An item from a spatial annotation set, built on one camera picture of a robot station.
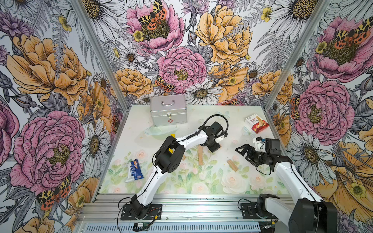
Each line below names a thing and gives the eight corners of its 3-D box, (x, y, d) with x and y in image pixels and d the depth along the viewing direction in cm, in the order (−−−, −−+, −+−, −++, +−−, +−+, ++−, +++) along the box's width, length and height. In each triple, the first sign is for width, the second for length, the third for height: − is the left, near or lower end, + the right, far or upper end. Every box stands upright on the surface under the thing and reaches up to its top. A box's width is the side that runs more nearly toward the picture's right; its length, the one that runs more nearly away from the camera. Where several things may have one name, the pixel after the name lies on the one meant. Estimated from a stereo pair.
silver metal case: (152, 126, 112) (147, 111, 100) (156, 105, 126) (153, 90, 114) (187, 126, 112) (186, 111, 100) (187, 106, 126) (187, 90, 114)
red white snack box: (255, 134, 108) (258, 130, 104) (243, 122, 116) (245, 117, 112) (266, 128, 111) (269, 124, 108) (253, 117, 119) (255, 112, 115)
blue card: (134, 182, 85) (132, 180, 82) (129, 165, 91) (127, 163, 89) (144, 177, 87) (142, 175, 84) (138, 161, 93) (136, 158, 91)
